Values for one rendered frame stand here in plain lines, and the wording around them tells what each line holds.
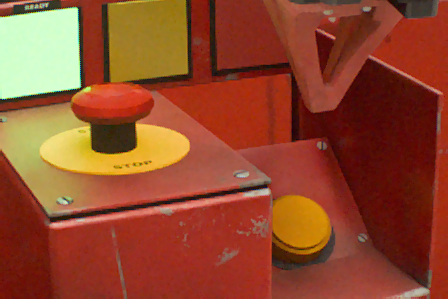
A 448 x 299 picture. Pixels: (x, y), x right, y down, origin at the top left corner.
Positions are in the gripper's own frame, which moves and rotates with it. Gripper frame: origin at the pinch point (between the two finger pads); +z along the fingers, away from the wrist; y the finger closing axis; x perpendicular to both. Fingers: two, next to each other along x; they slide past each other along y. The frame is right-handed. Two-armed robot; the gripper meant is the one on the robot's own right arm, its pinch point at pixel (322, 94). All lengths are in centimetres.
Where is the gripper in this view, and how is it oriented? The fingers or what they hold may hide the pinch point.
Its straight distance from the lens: 62.6
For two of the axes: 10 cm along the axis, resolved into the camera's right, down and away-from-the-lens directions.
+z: -0.5, 8.4, 5.5
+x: -9.4, 1.5, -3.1
